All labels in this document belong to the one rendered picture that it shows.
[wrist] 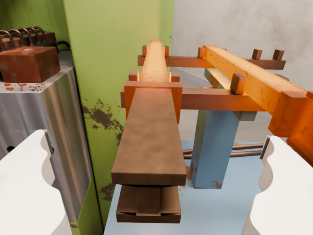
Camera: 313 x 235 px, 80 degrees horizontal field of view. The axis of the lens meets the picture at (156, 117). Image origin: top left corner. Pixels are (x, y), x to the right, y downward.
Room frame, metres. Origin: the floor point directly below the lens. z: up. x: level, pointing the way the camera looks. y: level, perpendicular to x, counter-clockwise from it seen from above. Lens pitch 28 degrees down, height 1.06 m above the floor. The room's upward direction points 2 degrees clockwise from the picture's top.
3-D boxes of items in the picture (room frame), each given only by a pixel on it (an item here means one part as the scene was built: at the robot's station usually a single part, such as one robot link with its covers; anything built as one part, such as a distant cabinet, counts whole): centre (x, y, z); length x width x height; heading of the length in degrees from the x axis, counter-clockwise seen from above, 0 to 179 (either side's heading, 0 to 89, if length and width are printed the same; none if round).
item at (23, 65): (0.48, 0.32, 0.95); 0.12 x 0.09 x 0.07; 4
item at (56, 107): (0.63, 0.46, 0.69); 0.56 x 0.38 x 0.45; 4
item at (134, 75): (0.32, 0.00, 1.00); 0.23 x 0.06 x 0.02; 1
